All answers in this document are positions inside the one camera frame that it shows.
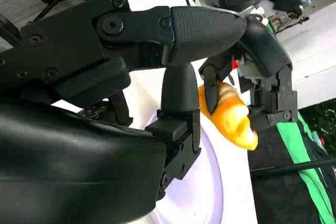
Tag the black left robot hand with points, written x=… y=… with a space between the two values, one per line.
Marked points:
x=265 y=48

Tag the red tape roll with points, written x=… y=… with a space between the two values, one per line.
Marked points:
x=235 y=64

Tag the lilac plate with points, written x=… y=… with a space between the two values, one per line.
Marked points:
x=194 y=197

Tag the orange white toy bread roll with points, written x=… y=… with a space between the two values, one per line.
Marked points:
x=231 y=119

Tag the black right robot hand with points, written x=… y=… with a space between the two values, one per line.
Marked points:
x=78 y=155

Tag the green cloth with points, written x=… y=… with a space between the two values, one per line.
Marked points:
x=296 y=145

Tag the black cloth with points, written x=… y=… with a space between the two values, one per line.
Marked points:
x=275 y=200

